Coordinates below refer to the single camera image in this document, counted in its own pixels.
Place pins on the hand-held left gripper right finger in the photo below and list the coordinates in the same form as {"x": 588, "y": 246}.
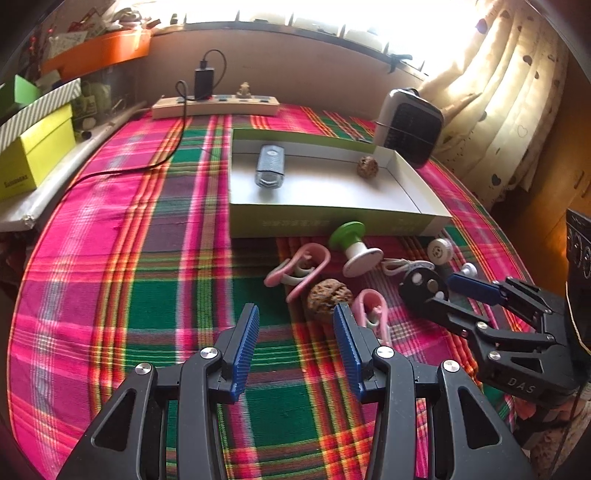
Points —
{"x": 346, "y": 350}

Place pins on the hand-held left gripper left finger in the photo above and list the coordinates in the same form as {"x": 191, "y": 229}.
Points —
{"x": 244, "y": 350}

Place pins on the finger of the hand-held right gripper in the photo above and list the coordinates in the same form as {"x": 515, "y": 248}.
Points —
{"x": 475, "y": 330}
{"x": 475, "y": 288}

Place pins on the small pink clip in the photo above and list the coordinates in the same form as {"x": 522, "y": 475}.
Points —
{"x": 369, "y": 300}

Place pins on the large walnut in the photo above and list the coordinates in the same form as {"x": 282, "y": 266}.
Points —
{"x": 328, "y": 297}

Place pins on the black and white round gadget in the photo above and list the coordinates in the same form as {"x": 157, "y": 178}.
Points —
{"x": 418, "y": 290}

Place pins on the green and white spool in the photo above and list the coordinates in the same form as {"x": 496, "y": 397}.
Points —
{"x": 355, "y": 251}

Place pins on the pink and white clip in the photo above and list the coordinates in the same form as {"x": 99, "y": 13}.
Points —
{"x": 314, "y": 251}

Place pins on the green and white cardboard box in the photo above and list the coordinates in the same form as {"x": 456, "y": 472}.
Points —
{"x": 323, "y": 221}

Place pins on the white round jar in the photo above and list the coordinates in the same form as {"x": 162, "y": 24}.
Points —
{"x": 438, "y": 251}

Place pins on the plaid tablecloth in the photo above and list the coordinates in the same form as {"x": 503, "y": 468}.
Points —
{"x": 138, "y": 277}

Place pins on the wooden cabinet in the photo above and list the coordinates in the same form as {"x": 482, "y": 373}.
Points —
{"x": 554, "y": 184}

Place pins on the small walnut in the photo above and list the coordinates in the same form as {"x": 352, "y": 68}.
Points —
{"x": 368, "y": 166}

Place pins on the grey desk fan heater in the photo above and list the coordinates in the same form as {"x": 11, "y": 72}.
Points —
{"x": 411, "y": 129}

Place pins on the grey bike light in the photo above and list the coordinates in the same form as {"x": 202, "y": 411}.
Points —
{"x": 269, "y": 166}

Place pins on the cream heart print curtain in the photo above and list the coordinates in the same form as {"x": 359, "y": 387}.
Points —
{"x": 498, "y": 92}

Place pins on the beige power strip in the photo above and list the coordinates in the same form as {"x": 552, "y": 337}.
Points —
{"x": 217, "y": 107}

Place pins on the small figurine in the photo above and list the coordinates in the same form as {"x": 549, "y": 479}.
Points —
{"x": 243, "y": 90}

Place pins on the black charger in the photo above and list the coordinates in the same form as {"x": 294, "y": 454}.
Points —
{"x": 204, "y": 83}

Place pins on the yellow-green box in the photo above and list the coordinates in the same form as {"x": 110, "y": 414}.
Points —
{"x": 41, "y": 152}

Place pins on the striped box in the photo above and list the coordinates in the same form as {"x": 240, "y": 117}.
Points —
{"x": 41, "y": 104}

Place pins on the orange tray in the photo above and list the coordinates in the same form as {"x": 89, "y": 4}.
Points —
{"x": 101, "y": 53}

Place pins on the bright green box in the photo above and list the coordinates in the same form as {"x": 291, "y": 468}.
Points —
{"x": 23, "y": 90}

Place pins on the red berry branches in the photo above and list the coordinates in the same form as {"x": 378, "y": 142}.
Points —
{"x": 37, "y": 50}

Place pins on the window frame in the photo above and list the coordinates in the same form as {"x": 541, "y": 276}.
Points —
{"x": 300, "y": 25}

